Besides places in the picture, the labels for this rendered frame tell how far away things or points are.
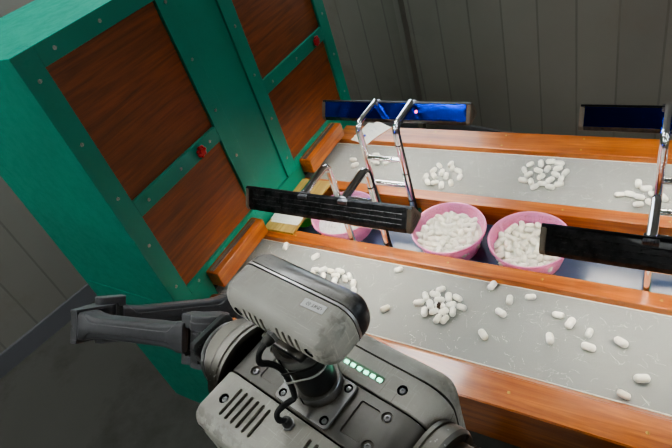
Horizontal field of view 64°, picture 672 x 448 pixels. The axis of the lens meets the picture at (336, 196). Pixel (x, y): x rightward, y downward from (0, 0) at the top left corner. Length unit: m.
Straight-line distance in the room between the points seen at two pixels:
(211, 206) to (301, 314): 1.41
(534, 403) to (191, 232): 1.21
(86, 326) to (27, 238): 2.16
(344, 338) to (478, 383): 0.98
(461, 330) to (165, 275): 0.97
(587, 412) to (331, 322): 1.01
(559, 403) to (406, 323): 0.50
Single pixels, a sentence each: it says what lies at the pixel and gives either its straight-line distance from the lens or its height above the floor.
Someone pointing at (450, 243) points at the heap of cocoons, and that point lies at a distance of 1.97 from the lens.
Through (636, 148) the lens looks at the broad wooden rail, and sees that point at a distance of 2.28.
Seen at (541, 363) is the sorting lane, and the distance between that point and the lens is 1.63.
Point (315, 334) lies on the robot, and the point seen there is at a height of 1.64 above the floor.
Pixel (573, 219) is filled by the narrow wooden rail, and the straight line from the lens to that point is 1.99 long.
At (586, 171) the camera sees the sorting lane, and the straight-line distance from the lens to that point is 2.21.
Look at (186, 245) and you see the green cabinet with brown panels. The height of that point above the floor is 0.99.
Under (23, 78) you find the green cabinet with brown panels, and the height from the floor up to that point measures 1.74.
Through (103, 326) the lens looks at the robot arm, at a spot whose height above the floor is 1.32.
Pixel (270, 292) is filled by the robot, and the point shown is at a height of 1.64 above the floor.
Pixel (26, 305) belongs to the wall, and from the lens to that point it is 3.62.
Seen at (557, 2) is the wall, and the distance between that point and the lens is 3.06.
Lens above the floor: 2.10
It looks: 36 degrees down
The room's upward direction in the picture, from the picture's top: 19 degrees counter-clockwise
